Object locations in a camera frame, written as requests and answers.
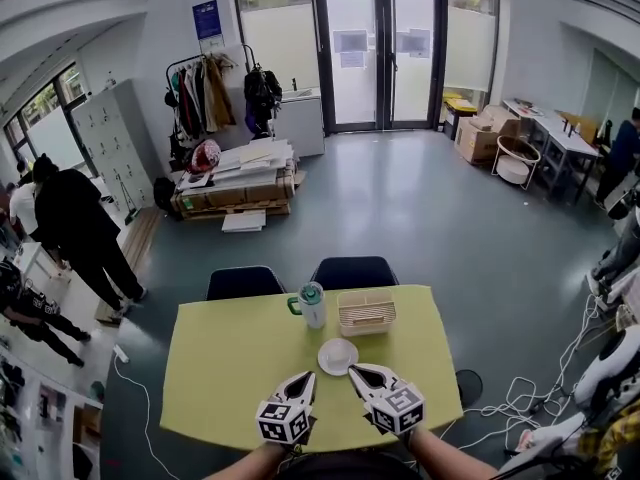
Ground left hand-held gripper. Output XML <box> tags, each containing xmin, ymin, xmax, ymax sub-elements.
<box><xmin>255</xmin><ymin>370</ymin><xmax>318</xmax><ymax>445</ymax></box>

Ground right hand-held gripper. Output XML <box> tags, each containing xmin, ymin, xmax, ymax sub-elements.
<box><xmin>347</xmin><ymin>362</ymin><xmax>427</xmax><ymax>437</ymax></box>

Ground white round plate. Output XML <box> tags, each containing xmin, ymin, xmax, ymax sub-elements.
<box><xmin>317</xmin><ymin>337</ymin><xmax>360</xmax><ymax>377</ymax></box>

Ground person's right forearm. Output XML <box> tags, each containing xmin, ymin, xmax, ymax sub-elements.
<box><xmin>407</xmin><ymin>425</ymin><xmax>501</xmax><ymax>480</ymax></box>

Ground person's left forearm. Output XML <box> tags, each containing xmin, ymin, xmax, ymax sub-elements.
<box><xmin>202</xmin><ymin>440</ymin><xmax>296</xmax><ymax>480</ymax></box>

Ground table with yellow cloth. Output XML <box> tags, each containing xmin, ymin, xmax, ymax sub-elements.
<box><xmin>159</xmin><ymin>283</ymin><xmax>465</xmax><ymax>453</ymax></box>

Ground beige slatted basket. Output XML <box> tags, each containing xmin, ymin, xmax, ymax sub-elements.
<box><xmin>336</xmin><ymin>288</ymin><xmax>398</xmax><ymax>338</ymax></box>

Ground person's black shirt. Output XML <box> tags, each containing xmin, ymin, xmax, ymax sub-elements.
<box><xmin>279</xmin><ymin>447</ymin><xmax>436</xmax><ymax>480</ymax></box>

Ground black mesh wastebasket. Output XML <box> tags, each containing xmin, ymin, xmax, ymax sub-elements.
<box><xmin>455</xmin><ymin>369</ymin><xmax>484</xmax><ymax>409</ymax></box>

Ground dark blue chair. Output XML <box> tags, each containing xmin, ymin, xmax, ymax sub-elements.
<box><xmin>205</xmin><ymin>265</ymin><xmax>287</xmax><ymax>302</ymax></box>
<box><xmin>309</xmin><ymin>256</ymin><xmax>400</xmax><ymax>292</ymax></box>

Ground white flat board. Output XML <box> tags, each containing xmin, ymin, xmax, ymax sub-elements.
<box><xmin>221</xmin><ymin>209</ymin><xmax>267</xmax><ymax>233</ymax></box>

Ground white pink cloth bundle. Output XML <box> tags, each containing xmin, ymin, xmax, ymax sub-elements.
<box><xmin>514</xmin><ymin>412</ymin><xmax>586</xmax><ymax>455</ymax></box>

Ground wooden pallet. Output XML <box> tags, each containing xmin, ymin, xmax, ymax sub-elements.
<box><xmin>182</xmin><ymin>202</ymin><xmax>292</xmax><ymax>222</ymax></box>

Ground long flat cardboard boxes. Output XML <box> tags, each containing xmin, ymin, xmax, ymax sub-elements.
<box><xmin>172</xmin><ymin>167</ymin><xmax>299</xmax><ymax>219</ymax></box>

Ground wooden plank stack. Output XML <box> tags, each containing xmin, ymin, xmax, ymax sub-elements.
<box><xmin>94</xmin><ymin>206</ymin><xmax>164</xmax><ymax>324</ymax></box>

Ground small cardboard box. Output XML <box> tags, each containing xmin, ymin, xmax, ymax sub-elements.
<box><xmin>74</xmin><ymin>405</ymin><xmax>101</xmax><ymax>444</ymax></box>

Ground stack of white boards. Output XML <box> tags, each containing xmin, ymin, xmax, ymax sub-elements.
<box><xmin>177</xmin><ymin>139</ymin><xmax>296</xmax><ymax>192</ymax></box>

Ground black bag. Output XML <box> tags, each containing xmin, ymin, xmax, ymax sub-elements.
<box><xmin>152</xmin><ymin>176</ymin><xmax>177</xmax><ymax>214</ymax></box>

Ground green broom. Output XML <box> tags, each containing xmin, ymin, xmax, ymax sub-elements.
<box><xmin>117</xmin><ymin>172</ymin><xmax>141</xmax><ymax>225</ymax></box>

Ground red patterned helmet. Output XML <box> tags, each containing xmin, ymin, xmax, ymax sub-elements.
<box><xmin>187</xmin><ymin>139</ymin><xmax>222</xmax><ymax>174</ymax></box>

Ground white storage shelf unit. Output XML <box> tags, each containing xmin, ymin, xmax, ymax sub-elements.
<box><xmin>0</xmin><ymin>347</ymin><xmax>104</xmax><ymax>480</ymax></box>

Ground large cardboard box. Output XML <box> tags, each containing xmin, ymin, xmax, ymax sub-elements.
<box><xmin>455</xmin><ymin>116</ymin><xmax>501</xmax><ymax>164</ymax></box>

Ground white chest freezer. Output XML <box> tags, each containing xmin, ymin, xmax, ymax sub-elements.
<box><xmin>272</xmin><ymin>89</ymin><xmax>326</xmax><ymax>158</ymax></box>

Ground black bin yellow lid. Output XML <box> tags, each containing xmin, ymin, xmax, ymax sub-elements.
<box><xmin>442</xmin><ymin>92</ymin><xmax>476</xmax><ymax>142</ymax></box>

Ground black framed glass double door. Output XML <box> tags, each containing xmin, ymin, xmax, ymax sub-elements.
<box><xmin>312</xmin><ymin>0</ymin><xmax>449</xmax><ymax>132</ymax></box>

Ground open cardboard box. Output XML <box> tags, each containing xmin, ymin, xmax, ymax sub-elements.
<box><xmin>474</xmin><ymin>105</ymin><xmax>522</xmax><ymax>139</ymax></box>

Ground black hanging backpack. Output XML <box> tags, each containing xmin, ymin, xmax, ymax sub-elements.
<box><xmin>243</xmin><ymin>66</ymin><xmax>284</xmax><ymax>134</ymax></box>

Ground white black cone device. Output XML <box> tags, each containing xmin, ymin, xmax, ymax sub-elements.
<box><xmin>604</xmin><ymin>187</ymin><xmax>640</xmax><ymax>222</ymax></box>

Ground row of hanging clothes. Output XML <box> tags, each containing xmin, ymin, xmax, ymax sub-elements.
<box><xmin>164</xmin><ymin>53</ymin><xmax>239</xmax><ymax>162</ymax></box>

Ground white workbench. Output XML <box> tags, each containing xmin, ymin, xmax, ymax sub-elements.
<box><xmin>534</xmin><ymin>117</ymin><xmax>604</xmax><ymax>204</ymax></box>
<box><xmin>502</xmin><ymin>98</ymin><xmax>561</xmax><ymax>149</ymax></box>

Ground white metal locker cabinet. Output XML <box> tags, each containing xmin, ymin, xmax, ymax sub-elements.
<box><xmin>72</xmin><ymin>78</ymin><xmax>154</xmax><ymax>209</ymax></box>

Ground black clothes rack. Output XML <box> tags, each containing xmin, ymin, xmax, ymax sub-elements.
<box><xmin>165</xmin><ymin>42</ymin><xmax>261</xmax><ymax>169</ymax></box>

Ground white tumbler green handle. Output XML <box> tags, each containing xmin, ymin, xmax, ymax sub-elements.
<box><xmin>286</xmin><ymin>282</ymin><xmax>328</xmax><ymax>329</ymax></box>

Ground white power cable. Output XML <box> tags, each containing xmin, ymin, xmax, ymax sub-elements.
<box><xmin>112</xmin><ymin>355</ymin><xmax>171</xmax><ymax>480</ymax></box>

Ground white cable tangle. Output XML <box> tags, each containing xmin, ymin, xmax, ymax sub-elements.
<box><xmin>439</xmin><ymin>292</ymin><xmax>621</xmax><ymax>449</ymax></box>

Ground round white wire side table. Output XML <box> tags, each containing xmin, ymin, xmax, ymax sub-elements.
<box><xmin>490</xmin><ymin>135</ymin><xmax>542</xmax><ymax>192</ymax></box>

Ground blue wall poster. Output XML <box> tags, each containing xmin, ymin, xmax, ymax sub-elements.
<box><xmin>192</xmin><ymin>0</ymin><xmax>225</xmax><ymax>52</ymax></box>

